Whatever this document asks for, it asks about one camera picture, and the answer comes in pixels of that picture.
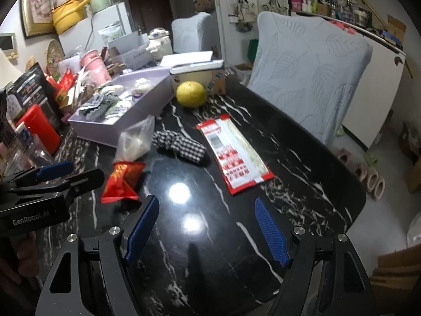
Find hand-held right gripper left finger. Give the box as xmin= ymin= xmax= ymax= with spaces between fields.
xmin=34 ymin=195 xmax=161 ymax=316

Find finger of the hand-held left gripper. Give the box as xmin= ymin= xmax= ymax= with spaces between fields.
xmin=7 ymin=169 xmax=105 ymax=201
xmin=0 ymin=161 xmax=74 ymax=185

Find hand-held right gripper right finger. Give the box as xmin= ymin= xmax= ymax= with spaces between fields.
xmin=255 ymin=196 xmax=379 ymax=316

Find red snack packet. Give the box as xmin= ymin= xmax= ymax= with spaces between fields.
xmin=100 ymin=161 xmax=147 ymax=205

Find clear bag of white powder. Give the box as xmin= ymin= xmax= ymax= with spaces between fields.
xmin=115 ymin=115 xmax=155 ymax=163

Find purple and white packet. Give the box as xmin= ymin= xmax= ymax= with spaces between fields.
xmin=105 ymin=100 xmax=132 ymax=119

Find red and white packet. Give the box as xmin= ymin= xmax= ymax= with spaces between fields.
xmin=196 ymin=113 xmax=274 ymax=195

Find lavender gift box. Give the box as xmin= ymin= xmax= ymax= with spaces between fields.
xmin=68 ymin=66 xmax=175 ymax=148

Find black white gingham scrunchie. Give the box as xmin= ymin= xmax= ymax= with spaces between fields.
xmin=152 ymin=131 xmax=211 ymax=165

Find clear bag of white noodles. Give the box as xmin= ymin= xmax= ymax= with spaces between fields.
xmin=132 ymin=78 xmax=152 ymax=96

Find person's left hand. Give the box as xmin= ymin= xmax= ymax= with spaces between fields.
xmin=0 ymin=232 xmax=39 ymax=290

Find blue bottle with white cap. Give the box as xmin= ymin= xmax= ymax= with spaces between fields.
xmin=15 ymin=122 xmax=37 ymax=159

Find red plastic container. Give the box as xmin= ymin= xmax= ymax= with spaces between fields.
xmin=15 ymin=104 xmax=62 ymax=155

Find black printed pouch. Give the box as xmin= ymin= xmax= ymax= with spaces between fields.
xmin=7 ymin=62 xmax=64 ymax=129

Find red snack bag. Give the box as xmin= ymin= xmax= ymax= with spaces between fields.
xmin=56 ymin=69 xmax=78 ymax=101

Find fluffy beige slipper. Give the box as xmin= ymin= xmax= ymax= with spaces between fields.
xmin=365 ymin=168 xmax=379 ymax=191
xmin=373 ymin=178 xmax=386 ymax=201
xmin=353 ymin=163 xmax=369 ymax=181
xmin=337 ymin=148 xmax=352 ymax=167

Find pink jug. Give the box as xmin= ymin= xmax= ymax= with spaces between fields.
xmin=80 ymin=50 xmax=112 ymax=86

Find woven round tray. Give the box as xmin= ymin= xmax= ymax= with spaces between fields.
xmin=46 ymin=39 xmax=66 ymax=70

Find brown wooden chair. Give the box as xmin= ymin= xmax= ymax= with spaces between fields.
xmin=368 ymin=244 xmax=421 ymax=316

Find yellow citrus fruit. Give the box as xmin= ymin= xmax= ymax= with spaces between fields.
xmin=176 ymin=81 xmax=208 ymax=108

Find open white cardboard box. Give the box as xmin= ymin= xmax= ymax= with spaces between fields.
xmin=108 ymin=31 xmax=155 ymax=70

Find green and white pouch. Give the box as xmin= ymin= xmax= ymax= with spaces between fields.
xmin=97 ymin=21 xmax=122 ymax=42

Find white robot figurine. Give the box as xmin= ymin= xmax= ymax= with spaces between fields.
xmin=146 ymin=28 xmax=173 ymax=60

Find yellow pot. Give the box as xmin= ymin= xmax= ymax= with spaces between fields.
xmin=49 ymin=0 xmax=95 ymax=35

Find lavender box lid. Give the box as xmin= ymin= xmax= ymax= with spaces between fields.
xmin=160 ymin=51 xmax=214 ymax=70

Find cardboard boxes on floor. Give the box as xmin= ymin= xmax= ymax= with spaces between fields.
xmin=398 ymin=122 xmax=421 ymax=193

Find white refrigerator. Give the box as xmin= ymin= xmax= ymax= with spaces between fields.
xmin=57 ymin=2 xmax=130 ymax=56

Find gold framed picture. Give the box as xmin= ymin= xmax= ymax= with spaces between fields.
xmin=20 ymin=0 xmax=55 ymax=38

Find printed carton box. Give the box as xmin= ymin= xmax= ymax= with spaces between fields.
xmin=171 ymin=67 xmax=235 ymax=94

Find large pale blue covered chair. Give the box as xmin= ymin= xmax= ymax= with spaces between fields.
xmin=247 ymin=11 xmax=374 ymax=147

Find small pale blue covered chair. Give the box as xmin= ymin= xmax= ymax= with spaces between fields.
xmin=171 ymin=11 xmax=214 ymax=55

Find white counter cabinet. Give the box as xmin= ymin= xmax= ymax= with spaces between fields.
xmin=289 ymin=10 xmax=407 ymax=150

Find dark green bag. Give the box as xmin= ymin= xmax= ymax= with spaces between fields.
xmin=248 ymin=39 xmax=259 ymax=65

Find pink cloth bow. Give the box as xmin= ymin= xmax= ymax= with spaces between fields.
xmin=329 ymin=20 xmax=357 ymax=35

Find beige tote bag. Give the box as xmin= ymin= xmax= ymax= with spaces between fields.
xmin=235 ymin=0 xmax=257 ymax=23
xmin=261 ymin=0 xmax=288 ymax=15

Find row of bottles and jars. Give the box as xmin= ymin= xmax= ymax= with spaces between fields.
xmin=289 ymin=0 xmax=379 ymax=28

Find bamboo pole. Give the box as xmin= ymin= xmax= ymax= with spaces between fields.
xmin=342 ymin=0 xmax=413 ymax=80

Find open brown cardboard box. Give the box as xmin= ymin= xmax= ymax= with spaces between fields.
xmin=383 ymin=15 xmax=407 ymax=45

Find wall intercom panel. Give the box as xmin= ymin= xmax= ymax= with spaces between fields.
xmin=0 ymin=33 xmax=18 ymax=61

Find black power cable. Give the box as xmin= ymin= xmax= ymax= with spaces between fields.
xmin=84 ymin=11 xmax=97 ymax=53

